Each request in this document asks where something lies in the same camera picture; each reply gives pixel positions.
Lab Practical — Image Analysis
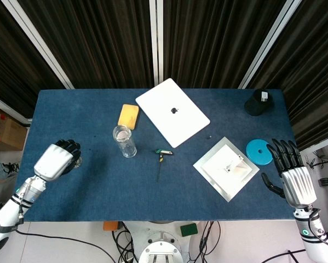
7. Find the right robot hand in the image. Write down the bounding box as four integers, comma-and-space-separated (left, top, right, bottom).
261, 138, 318, 208

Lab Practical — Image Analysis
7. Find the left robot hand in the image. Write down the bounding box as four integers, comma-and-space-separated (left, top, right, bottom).
33, 139, 83, 183

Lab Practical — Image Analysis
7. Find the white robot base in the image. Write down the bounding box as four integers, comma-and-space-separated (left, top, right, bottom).
138, 221, 193, 263

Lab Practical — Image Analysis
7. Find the teal round disc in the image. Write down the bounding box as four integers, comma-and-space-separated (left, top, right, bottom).
245, 139, 274, 166

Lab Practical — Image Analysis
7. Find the brown cardboard box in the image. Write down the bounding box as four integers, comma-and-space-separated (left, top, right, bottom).
0, 112, 28, 151

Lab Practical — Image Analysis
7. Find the blue table cloth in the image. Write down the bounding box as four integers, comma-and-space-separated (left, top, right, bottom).
18, 88, 297, 222

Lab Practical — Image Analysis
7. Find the white plastic stand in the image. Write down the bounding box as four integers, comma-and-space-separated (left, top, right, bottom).
224, 155, 249, 176

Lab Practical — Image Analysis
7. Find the clear glass bottle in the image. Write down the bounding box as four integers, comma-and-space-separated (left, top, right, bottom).
112, 124, 138, 159

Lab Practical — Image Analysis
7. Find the white square tray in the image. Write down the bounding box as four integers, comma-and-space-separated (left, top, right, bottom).
193, 136, 260, 203

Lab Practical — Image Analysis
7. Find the white square board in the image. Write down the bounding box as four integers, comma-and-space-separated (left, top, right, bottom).
200, 144, 255, 183

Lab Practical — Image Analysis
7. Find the orange block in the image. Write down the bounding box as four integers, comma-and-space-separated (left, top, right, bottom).
102, 221, 118, 232

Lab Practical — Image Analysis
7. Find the yellow sponge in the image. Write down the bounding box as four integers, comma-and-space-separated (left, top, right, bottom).
117, 104, 140, 130

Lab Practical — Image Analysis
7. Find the black mesh pen holder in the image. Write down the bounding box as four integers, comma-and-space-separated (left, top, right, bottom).
244, 88, 274, 117

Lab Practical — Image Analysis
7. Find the white closed laptop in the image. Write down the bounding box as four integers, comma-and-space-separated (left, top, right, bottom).
135, 78, 211, 148

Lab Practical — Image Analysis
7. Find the green block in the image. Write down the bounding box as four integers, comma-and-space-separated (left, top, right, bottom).
180, 222, 199, 238

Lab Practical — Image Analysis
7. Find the dark pleated curtain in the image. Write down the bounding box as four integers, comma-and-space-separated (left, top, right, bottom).
0, 0, 328, 150

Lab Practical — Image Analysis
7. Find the long black floor cable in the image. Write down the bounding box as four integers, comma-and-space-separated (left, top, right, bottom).
14, 229, 118, 263

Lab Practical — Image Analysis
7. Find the black cable bundle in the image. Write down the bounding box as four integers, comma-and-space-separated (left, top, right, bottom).
111, 221, 139, 263

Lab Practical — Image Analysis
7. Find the T-handle hex key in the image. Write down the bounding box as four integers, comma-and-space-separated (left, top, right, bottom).
154, 148, 174, 183

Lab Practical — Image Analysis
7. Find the white slanted frame post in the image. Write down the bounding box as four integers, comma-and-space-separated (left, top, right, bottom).
1, 0, 76, 90
238, 0, 303, 90

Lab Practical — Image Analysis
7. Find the white upright frame post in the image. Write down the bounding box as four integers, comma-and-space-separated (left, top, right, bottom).
149, 0, 164, 86

